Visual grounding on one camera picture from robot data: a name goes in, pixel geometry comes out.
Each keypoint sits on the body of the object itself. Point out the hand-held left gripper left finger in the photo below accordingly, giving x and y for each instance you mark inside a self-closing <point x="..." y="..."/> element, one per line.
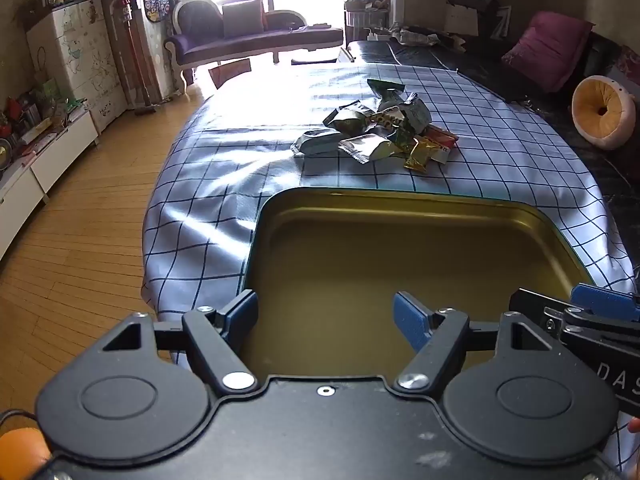
<point x="244" y="310"/>

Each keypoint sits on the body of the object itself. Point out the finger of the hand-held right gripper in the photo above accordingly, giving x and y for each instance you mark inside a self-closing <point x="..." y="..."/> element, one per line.
<point x="540" y="307"/>
<point x="605" y="302"/>

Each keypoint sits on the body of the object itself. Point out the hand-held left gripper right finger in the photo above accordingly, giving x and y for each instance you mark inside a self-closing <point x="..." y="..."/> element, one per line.
<point x="410" y="320"/>

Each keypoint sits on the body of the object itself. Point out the gold metal tin box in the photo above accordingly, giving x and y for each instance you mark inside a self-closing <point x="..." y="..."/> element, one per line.
<point x="350" y="260"/>

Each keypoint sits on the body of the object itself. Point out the white sesame crisp packet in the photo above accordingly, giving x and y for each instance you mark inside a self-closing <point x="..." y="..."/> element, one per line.
<point x="367" y="149"/>

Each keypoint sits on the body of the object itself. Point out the small green candy packet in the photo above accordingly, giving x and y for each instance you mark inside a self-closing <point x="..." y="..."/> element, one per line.
<point x="404" y="139"/>

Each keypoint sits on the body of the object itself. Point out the white pink snack packet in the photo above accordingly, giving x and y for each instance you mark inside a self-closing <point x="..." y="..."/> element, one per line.
<point x="317" y="144"/>

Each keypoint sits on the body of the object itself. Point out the white black snack packet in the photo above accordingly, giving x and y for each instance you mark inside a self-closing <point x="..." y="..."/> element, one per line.
<point x="416" y="114"/>

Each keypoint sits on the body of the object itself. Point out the olive green pea packet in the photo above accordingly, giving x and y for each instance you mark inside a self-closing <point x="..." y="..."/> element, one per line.
<point x="347" y="117"/>

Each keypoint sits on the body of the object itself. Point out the blue checked tablecloth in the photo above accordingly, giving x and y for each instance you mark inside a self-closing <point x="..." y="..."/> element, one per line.
<point x="225" y="185"/>

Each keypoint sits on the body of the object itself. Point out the yellow round plush cushion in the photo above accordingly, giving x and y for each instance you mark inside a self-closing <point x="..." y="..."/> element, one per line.
<point x="590" y="115"/>

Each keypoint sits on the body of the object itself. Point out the floral patterned cushion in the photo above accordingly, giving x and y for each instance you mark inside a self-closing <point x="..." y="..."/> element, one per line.
<point x="625" y="67"/>

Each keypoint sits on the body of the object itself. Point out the white low cabinet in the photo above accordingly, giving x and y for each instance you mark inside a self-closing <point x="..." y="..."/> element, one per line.
<point x="55" y="155"/>

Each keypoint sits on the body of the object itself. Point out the magenta cushion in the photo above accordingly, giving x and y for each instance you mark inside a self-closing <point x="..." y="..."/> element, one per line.
<point x="547" y="50"/>

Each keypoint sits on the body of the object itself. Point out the purple chaise sofa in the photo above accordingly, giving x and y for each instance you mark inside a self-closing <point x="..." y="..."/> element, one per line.
<point x="250" y="42"/>

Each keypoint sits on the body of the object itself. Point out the red stick vacuum cleaner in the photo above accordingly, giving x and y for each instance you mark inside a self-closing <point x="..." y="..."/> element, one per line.
<point x="132" y="50"/>

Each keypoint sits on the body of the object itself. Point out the books and toys clutter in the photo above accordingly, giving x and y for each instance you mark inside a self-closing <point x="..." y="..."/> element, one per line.
<point x="30" y="115"/>

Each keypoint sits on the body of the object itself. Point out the grey cushion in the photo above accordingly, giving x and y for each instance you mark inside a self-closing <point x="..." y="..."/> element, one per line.
<point x="242" y="17"/>

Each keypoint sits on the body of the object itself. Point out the white paper sheet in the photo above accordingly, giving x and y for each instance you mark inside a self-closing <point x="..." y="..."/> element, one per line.
<point x="460" y="20"/>

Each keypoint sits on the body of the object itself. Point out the white cartoon print cabinet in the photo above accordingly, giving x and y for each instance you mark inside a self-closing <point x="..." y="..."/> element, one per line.
<point x="80" y="60"/>

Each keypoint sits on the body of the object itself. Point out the cluttered shelf cart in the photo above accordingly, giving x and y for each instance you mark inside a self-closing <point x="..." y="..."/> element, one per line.
<point x="365" y="15"/>

